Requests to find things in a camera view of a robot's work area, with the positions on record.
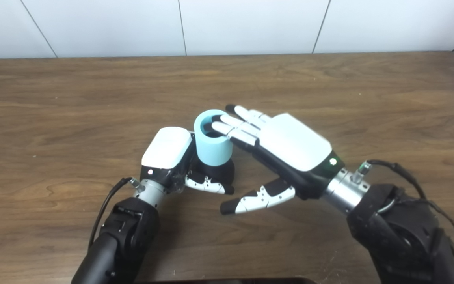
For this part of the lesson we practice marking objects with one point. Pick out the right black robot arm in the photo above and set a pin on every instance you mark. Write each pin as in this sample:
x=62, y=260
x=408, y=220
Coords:
x=400, y=236

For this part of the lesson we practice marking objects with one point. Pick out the right white-black robot hand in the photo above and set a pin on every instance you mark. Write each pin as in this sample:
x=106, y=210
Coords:
x=294, y=142

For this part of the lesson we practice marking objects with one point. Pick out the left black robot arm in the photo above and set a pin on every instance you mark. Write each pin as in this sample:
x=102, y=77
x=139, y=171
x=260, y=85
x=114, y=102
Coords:
x=128, y=228

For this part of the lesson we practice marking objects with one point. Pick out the black peg base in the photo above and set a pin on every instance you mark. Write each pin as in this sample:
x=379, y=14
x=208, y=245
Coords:
x=221, y=173

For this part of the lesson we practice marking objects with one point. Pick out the left white-black robot hand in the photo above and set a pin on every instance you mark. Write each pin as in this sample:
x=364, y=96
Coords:
x=168, y=146

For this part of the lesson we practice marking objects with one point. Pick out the light blue cylinder cup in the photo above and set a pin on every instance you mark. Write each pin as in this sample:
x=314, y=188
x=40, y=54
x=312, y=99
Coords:
x=211, y=152

